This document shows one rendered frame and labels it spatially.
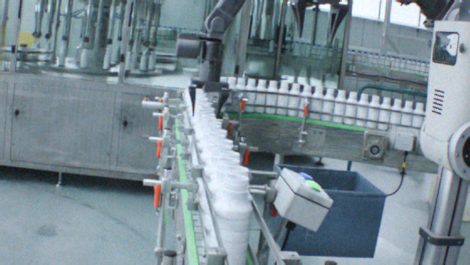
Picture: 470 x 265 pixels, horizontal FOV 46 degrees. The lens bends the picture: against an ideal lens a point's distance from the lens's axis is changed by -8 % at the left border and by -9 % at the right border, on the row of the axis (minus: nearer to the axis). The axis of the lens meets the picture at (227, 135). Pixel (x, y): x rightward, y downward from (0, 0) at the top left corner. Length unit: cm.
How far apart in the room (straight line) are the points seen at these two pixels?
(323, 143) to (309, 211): 194
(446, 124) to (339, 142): 160
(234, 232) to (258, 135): 211
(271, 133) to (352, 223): 124
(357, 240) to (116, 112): 310
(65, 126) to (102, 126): 31
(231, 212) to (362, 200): 101
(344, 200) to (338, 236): 12
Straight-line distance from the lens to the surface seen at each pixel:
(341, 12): 116
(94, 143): 476
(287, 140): 304
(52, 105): 477
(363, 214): 189
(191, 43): 157
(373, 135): 292
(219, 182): 102
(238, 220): 90
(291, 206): 111
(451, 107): 147
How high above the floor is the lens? 138
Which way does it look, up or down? 10 degrees down
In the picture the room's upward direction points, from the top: 7 degrees clockwise
